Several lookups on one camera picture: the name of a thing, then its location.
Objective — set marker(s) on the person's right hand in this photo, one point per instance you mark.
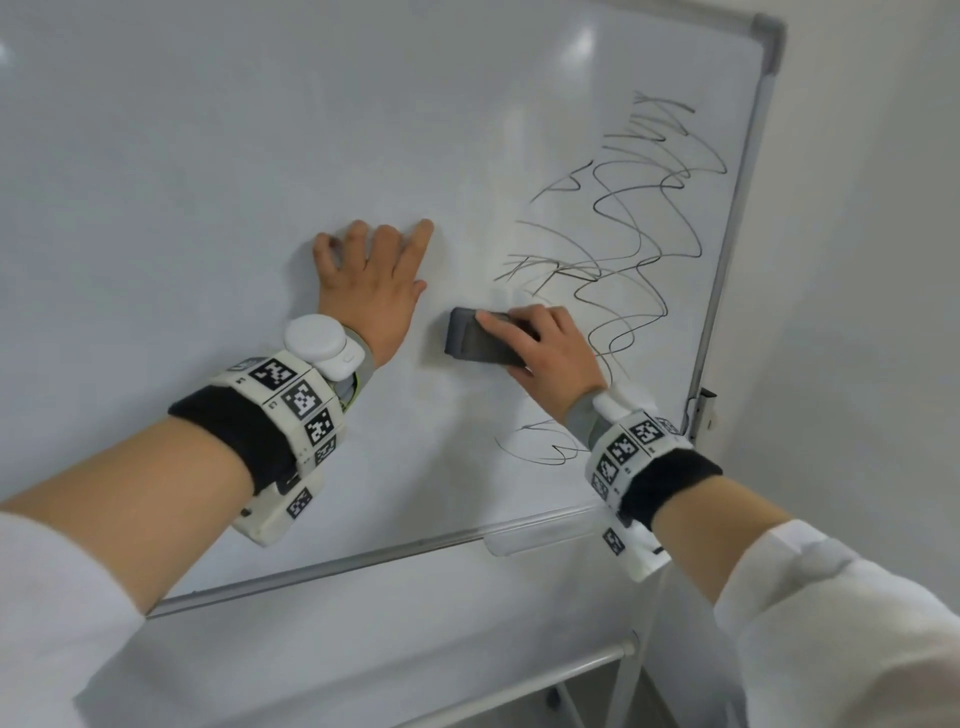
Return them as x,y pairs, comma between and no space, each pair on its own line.
562,364

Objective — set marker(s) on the person's left hand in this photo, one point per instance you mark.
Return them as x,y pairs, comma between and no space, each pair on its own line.
371,304

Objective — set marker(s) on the person's left middle finger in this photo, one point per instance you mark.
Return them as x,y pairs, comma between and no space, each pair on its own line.
388,247

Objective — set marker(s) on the person's left little finger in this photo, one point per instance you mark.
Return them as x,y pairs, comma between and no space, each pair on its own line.
325,255

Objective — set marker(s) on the person's left thumb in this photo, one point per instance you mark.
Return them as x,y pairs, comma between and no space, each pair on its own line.
418,291

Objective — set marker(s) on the person's right thumb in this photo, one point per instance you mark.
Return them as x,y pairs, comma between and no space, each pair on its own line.
504,325

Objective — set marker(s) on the dark grey whiteboard eraser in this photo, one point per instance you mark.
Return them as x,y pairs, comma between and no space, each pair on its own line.
471,337

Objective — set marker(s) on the person's left forearm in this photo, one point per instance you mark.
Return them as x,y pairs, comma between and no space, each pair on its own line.
150,502

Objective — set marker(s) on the person's right forearm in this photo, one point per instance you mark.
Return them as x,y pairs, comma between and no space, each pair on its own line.
712,532

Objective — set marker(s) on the white round wrist tracker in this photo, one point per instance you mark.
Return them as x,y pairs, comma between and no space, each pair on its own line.
319,343

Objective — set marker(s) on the white whiteboard with scribbles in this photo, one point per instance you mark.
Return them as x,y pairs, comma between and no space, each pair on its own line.
225,150

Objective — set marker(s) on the white marker-tagged left wrist rig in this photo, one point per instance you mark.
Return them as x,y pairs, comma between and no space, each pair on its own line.
304,401

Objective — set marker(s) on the white marker-tagged wrist rig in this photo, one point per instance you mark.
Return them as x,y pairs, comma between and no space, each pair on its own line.
304,401
626,450

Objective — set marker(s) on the white marker-tagged right wrist rig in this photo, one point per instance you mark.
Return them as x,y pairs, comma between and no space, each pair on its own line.
626,450

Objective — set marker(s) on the black left wristband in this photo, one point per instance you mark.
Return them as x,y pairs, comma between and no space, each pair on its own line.
240,431

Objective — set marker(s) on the black wristband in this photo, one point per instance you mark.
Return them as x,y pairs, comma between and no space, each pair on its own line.
240,431
671,484

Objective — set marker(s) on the clear plastic marker tray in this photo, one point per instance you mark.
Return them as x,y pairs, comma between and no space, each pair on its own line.
540,532

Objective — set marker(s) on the black right wristband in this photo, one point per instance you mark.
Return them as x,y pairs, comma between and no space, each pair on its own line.
671,484

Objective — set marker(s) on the white metal whiteboard stand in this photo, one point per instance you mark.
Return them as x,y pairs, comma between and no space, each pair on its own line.
630,645

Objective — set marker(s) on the white left sleeve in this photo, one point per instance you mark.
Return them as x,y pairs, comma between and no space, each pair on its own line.
52,622

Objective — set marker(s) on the white sleeve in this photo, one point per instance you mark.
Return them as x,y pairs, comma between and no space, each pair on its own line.
840,637
52,622

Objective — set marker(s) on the white right sleeve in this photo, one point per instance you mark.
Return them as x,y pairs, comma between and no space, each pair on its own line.
840,637

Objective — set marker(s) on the grey metal board bracket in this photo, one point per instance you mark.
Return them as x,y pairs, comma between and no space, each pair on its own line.
703,412

